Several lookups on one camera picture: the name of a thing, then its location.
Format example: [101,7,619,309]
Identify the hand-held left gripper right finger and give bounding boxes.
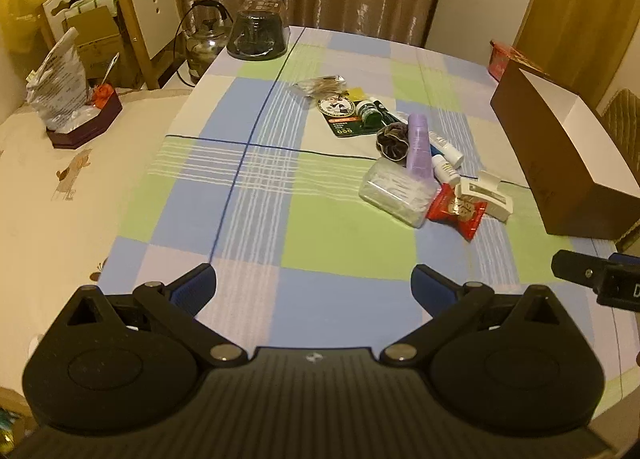
[378,264,563,369]

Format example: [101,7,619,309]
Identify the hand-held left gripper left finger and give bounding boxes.
[65,263,249,370]

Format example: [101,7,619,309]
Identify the white hair claw clip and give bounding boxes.
[452,170,515,222]

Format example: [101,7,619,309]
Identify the brown cardboard box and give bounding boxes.
[490,59,640,241]

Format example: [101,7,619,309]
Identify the white tube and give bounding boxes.
[390,109,465,167]

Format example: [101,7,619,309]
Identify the purple bottle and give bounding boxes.
[406,113,435,176]

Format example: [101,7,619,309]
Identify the dark hair scrunchie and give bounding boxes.
[376,121,411,162]

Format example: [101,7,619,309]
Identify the green blister card with jar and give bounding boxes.
[317,87,383,138]

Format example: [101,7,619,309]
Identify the dark green tube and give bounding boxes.
[370,99,401,122]

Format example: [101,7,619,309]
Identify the clear bag of brown bits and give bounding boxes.
[295,75,348,97]

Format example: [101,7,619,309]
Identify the checked cloth covered desktop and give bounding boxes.
[95,25,640,420]

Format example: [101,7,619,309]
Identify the red snack packet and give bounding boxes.
[426,183,488,242]

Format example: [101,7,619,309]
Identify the clear plastic swab box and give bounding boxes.
[358,159,435,228]

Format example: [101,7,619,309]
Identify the small white bottle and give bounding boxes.
[431,154,461,186]

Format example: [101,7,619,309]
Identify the quilted beige chair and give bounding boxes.
[597,88,640,160]

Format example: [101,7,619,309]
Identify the cream printed tablecloth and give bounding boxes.
[0,86,193,390]

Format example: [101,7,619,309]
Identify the maroon box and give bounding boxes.
[46,89,123,150]

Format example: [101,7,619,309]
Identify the red food packet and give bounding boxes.
[487,40,548,84]

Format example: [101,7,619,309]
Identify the silver plastic bag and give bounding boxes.
[25,28,98,132]

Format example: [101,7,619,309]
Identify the wooden door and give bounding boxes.
[512,0,640,110]

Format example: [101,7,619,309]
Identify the plain cardboard box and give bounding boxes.
[65,6,126,87]

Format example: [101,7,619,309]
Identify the dark plastic container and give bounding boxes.
[226,0,291,62]

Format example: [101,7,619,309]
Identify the white and wood chair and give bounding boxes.
[114,0,183,90]
[40,0,96,47]

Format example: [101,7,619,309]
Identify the yellow plastic bag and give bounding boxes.
[0,0,68,54]

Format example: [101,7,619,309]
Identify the glass jar with black handle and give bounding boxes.
[175,0,233,84]

